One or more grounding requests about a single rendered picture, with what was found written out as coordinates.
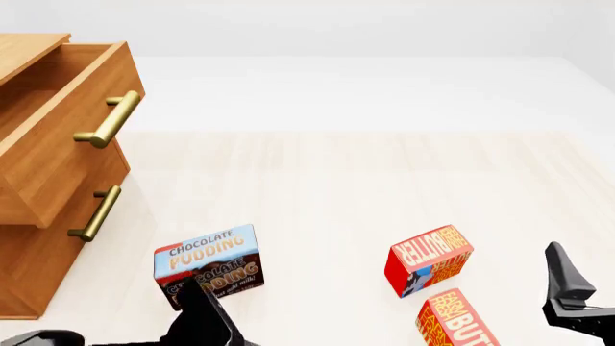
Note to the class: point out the closed wooden drawer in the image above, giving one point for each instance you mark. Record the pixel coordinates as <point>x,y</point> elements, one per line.
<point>62,259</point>

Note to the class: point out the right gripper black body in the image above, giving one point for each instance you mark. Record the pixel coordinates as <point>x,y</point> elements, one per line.
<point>576,317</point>

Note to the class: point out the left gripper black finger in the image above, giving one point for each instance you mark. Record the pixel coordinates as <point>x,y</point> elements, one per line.
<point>202,317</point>

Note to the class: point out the wooden cabinet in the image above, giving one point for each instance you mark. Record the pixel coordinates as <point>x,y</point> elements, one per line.
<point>19,266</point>

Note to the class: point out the red butter box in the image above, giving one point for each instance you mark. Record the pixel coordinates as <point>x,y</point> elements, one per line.
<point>423,252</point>
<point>456,320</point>

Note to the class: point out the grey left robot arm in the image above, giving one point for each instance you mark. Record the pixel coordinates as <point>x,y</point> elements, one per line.
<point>43,339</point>

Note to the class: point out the open wooden drawer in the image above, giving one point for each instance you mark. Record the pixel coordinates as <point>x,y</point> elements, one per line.
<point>57,162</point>

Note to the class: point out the chocolate pudding box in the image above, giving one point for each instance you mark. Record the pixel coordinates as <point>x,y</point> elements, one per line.
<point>206,248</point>

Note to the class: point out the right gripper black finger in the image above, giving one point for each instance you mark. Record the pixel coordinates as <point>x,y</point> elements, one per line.
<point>562,274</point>

